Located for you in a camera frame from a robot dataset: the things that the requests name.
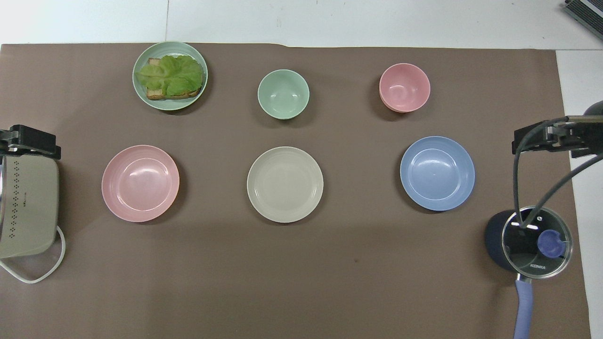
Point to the pink plate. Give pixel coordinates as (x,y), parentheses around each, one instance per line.
(140,183)

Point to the dark blue pot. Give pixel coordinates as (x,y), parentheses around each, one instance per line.
(494,240)

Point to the blue plate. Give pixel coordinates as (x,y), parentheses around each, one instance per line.
(437,173)

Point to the green bowl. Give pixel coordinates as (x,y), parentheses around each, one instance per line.
(283,94)

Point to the toast slice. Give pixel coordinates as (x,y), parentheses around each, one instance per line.
(155,94)

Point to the beige plate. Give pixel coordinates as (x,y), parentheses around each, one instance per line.
(285,184)

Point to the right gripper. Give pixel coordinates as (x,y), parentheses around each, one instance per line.
(586,139)

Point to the pink bowl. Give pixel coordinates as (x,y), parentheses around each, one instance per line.
(404,87)

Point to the green lettuce leaf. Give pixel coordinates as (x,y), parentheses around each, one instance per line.
(172,75)

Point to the glass lid with blue knob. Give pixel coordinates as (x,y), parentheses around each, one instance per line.
(551,245)

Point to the beige toaster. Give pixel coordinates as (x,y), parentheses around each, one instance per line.
(28,207)

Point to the green plate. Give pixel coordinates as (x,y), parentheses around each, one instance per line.
(162,104)

